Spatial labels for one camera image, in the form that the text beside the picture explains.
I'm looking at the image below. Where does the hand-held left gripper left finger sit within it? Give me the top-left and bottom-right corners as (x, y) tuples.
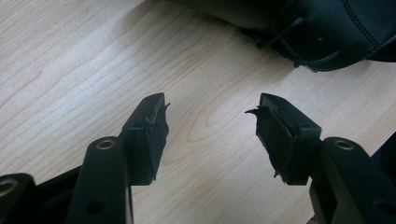
(120, 92), (171, 188)

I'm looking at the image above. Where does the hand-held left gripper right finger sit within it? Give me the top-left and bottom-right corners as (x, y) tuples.
(245, 92), (322, 187)

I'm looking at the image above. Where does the black leather shoe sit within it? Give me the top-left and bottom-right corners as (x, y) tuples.
(169, 0), (396, 73)

